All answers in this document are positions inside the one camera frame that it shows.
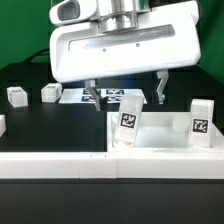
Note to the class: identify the white sheet with tag markers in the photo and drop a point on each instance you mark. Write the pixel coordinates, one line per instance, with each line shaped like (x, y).
(82, 95)

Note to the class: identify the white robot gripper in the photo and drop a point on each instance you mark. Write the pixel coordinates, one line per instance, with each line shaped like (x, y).
(103, 38)

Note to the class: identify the white U-shaped obstacle fence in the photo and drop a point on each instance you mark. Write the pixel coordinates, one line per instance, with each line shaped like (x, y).
(111, 165)

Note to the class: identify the white square table top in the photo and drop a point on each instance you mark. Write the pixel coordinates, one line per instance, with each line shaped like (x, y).
(162, 132)

